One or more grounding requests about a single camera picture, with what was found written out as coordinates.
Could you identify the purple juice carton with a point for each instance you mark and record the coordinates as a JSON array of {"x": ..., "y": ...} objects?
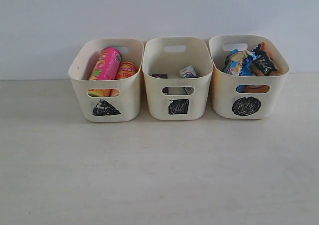
[{"x": 165, "y": 90}]

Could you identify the white blue milk carton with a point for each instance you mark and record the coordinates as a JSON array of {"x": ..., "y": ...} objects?
[{"x": 187, "y": 73}]

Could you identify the yellow Lays chips can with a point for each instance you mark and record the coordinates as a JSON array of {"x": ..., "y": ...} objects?
[{"x": 126, "y": 69}]

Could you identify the pink Lays chips can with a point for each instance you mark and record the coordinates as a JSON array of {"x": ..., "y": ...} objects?
[{"x": 107, "y": 65}]

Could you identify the blue black noodle packet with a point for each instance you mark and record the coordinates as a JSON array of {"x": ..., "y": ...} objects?
[{"x": 238, "y": 63}]

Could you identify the orange black noodle packet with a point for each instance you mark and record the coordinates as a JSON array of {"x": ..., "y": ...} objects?
[{"x": 262, "y": 66}]

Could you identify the cream bin with square mark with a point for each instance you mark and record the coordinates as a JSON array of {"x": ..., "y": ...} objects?
[{"x": 170, "y": 55}]

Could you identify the cream bin with triangle mark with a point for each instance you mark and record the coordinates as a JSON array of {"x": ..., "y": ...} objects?
[{"x": 125, "y": 106}]

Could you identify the cream bin with circle mark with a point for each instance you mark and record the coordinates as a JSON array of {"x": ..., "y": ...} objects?
[{"x": 245, "y": 97}]

